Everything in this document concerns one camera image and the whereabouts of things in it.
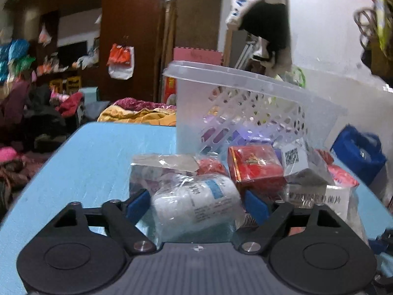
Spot blue plastic bags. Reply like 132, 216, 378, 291
0, 38, 31, 80

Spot red wrapped candy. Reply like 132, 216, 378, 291
196, 157, 229, 177

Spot small white plastic bag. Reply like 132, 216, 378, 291
37, 25, 53, 45

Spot metal poles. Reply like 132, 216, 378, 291
235, 37, 261, 68

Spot clear plastic packet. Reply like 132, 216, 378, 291
129, 154, 200, 195

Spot brown wooden wardrobe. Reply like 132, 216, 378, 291
6, 0, 175, 102

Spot pile of medicine packets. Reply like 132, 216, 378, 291
199, 111, 271, 149

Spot clear plastic basket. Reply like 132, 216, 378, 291
163, 61, 349, 160

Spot pink foam mat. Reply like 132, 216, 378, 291
173, 47, 224, 68

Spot pile of clothes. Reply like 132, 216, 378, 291
0, 80, 85, 209

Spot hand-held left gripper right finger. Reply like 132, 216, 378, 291
235, 190, 353, 254

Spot green white tote bag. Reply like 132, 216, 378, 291
276, 66, 307, 88

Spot white box with code print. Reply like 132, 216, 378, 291
281, 143, 309, 176

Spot orange white plastic bag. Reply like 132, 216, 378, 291
107, 44, 135, 80

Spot white medicine bottle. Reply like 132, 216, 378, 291
152, 174, 246, 236

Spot black television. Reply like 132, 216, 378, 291
57, 41, 88, 66

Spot yellow blanket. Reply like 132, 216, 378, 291
98, 98, 178, 127

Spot blue printed bag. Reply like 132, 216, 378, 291
331, 124, 388, 188

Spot colourful hanging cloth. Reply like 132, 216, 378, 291
370, 0, 393, 53

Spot red gift box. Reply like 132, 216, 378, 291
228, 144, 287, 192

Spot white box with black text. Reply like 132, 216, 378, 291
287, 163, 360, 226

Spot black hanging garment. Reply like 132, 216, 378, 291
242, 1, 292, 68

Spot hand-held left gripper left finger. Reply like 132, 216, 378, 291
54, 189, 157, 254

